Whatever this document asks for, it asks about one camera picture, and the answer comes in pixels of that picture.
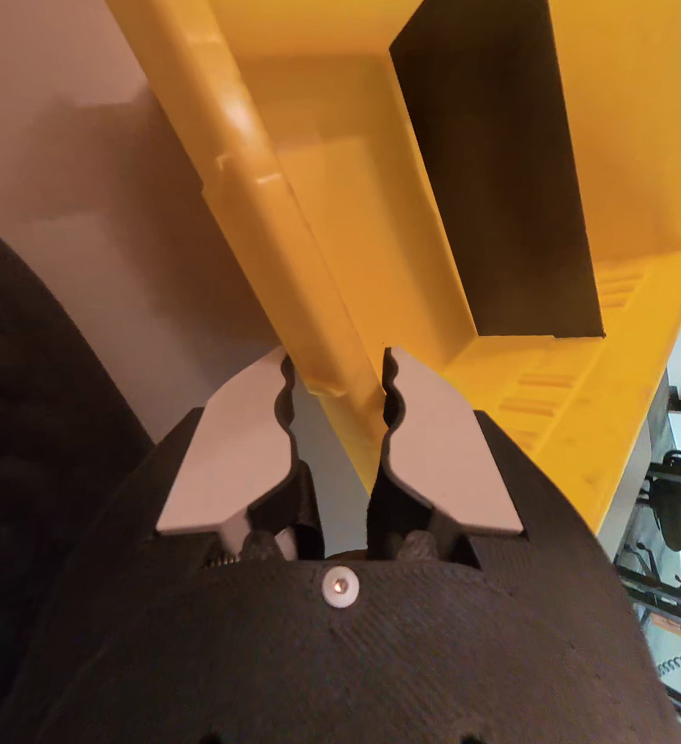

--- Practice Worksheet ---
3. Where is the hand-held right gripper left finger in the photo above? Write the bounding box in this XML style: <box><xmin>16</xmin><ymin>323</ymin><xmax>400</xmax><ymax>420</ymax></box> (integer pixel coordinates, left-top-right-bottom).
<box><xmin>155</xmin><ymin>347</ymin><xmax>325</xmax><ymax>561</ymax></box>

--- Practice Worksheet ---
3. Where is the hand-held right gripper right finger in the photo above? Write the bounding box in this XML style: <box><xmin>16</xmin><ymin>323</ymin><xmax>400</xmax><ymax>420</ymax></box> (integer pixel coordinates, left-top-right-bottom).
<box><xmin>367</xmin><ymin>347</ymin><xmax>524</xmax><ymax>569</ymax></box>

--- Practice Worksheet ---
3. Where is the yellow plastic bin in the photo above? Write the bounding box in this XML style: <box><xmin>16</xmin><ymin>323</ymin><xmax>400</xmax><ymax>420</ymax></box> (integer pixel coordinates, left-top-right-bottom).
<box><xmin>105</xmin><ymin>0</ymin><xmax>681</xmax><ymax>536</ymax></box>

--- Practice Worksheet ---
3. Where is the black braided hdmi cable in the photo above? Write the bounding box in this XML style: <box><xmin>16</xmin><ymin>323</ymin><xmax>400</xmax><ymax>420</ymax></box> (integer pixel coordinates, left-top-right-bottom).
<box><xmin>0</xmin><ymin>212</ymin><xmax>158</xmax><ymax>744</ymax></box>

